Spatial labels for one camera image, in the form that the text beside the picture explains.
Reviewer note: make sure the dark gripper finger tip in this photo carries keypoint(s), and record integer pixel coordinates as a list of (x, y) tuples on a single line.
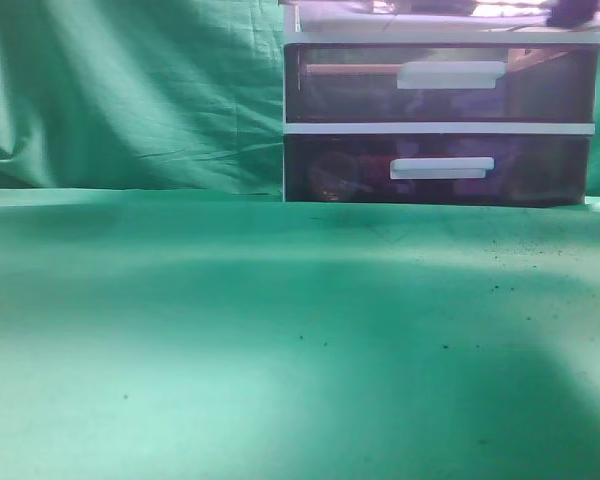
[(572, 13)]

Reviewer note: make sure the dark translucent top drawer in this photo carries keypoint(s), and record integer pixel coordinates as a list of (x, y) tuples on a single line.
[(400, 16)]

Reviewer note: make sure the dark translucent drawer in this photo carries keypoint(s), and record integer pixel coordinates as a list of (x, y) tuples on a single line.
[(445, 169), (400, 16), (450, 83)]

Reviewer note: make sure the dark translucent bottom drawer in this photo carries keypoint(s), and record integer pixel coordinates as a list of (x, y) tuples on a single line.
[(445, 169)]

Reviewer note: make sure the dark translucent middle drawer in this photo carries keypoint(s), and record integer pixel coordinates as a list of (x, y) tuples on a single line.
[(450, 83)]

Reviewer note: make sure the green backdrop cloth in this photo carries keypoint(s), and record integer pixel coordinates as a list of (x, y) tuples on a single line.
[(142, 95)]

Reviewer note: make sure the green table cloth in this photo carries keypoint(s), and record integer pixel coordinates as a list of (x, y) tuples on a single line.
[(184, 335)]

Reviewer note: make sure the white drawer cabinet frame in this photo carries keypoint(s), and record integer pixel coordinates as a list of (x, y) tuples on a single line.
[(543, 37)]

